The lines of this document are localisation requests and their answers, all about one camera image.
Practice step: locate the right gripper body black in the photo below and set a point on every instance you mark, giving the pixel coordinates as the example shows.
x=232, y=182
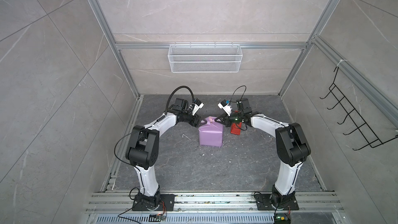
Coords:
x=236, y=117

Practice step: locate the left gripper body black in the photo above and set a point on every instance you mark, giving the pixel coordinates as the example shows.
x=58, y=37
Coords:
x=187, y=116

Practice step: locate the red tape dispenser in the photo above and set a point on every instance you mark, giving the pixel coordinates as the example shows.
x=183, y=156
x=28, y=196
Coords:
x=236, y=128

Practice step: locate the pink wrapping paper sheet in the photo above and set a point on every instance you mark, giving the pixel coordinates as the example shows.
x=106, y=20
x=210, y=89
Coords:
x=211, y=133

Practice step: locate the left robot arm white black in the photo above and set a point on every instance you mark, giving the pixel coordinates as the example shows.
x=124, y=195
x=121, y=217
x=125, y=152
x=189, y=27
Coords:
x=143, y=148

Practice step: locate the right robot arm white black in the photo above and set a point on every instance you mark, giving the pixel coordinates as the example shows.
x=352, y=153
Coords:
x=291, y=145

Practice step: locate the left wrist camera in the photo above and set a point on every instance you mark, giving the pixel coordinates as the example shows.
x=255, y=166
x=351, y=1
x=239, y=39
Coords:
x=195, y=106

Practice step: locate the white wire mesh basket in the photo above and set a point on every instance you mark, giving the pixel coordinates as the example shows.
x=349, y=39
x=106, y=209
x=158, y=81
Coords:
x=205, y=58

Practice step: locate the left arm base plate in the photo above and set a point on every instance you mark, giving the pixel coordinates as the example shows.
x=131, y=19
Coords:
x=156, y=203

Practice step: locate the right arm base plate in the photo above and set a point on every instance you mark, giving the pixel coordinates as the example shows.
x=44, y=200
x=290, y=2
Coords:
x=274, y=201

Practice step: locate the aluminium rail base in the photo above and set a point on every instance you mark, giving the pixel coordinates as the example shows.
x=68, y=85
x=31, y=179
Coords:
x=215, y=208

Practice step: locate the black wire hook rack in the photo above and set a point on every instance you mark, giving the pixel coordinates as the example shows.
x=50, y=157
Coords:
x=372, y=140

